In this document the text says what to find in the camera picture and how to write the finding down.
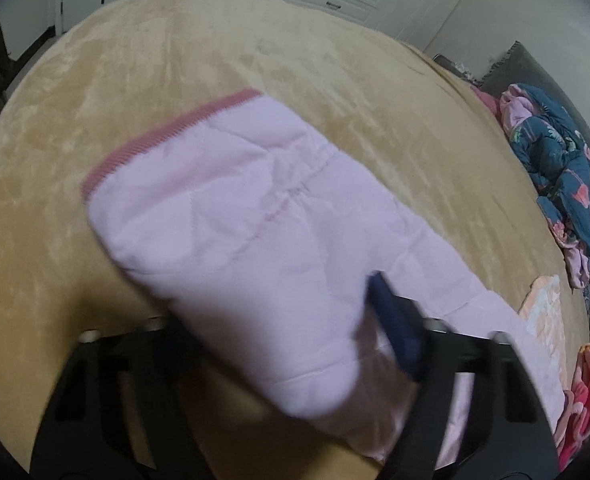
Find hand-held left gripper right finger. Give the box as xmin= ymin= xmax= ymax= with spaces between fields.
xmin=369 ymin=271 xmax=560 ymax=480

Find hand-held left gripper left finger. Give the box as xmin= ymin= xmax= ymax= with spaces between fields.
xmin=29 ymin=316 xmax=212 ymax=480

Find pink quilted pants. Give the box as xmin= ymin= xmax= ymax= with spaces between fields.
xmin=81 ymin=89 xmax=568 ymax=466

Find peach plaid cloud blanket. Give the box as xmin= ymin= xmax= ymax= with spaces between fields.
xmin=519 ymin=274 xmax=563 ymax=341

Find pink fleece garment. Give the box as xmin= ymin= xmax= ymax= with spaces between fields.
xmin=555 ymin=342 xmax=590 ymax=471

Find blue printed quilt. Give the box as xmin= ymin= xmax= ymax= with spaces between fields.
xmin=497 ymin=82 xmax=590 ymax=288

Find pink pillow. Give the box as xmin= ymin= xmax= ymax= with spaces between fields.
xmin=470 ymin=84 xmax=503 ymax=121

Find grey headboard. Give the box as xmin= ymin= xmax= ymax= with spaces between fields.
xmin=432 ymin=42 xmax=590 ymax=281

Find beige plush bed cover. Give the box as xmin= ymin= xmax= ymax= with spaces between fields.
xmin=0 ymin=0 xmax=590 ymax=480

